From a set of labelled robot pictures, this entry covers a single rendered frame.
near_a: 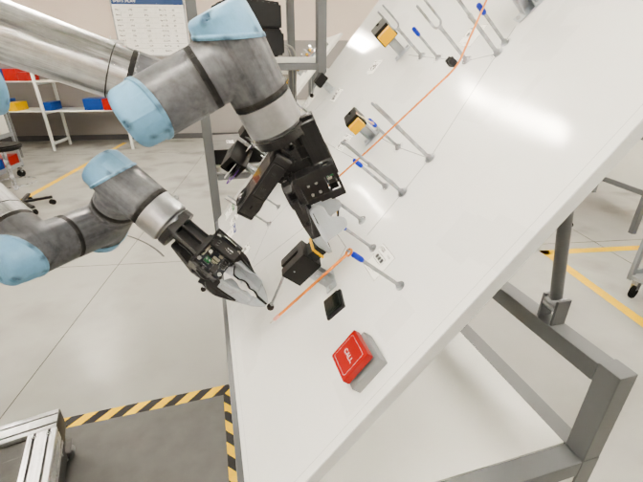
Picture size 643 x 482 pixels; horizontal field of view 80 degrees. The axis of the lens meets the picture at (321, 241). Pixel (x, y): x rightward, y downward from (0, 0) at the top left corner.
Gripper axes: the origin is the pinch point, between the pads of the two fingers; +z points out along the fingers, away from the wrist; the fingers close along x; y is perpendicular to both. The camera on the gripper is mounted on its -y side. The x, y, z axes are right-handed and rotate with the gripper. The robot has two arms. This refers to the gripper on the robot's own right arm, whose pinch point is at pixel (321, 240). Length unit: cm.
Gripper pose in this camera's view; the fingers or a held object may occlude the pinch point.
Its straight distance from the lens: 63.3
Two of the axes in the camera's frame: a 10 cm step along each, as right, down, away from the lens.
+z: 3.9, 7.1, 5.8
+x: -1.2, -5.9, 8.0
